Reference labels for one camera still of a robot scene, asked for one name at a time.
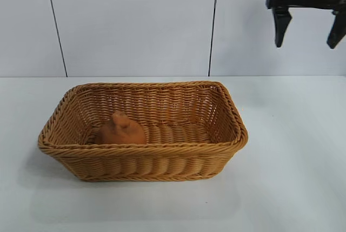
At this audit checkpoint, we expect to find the woven wicker basket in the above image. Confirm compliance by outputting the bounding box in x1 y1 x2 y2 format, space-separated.
37 80 249 183

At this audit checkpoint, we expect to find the bumpy orange fruit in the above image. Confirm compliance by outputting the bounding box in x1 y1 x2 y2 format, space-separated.
94 111 147 145

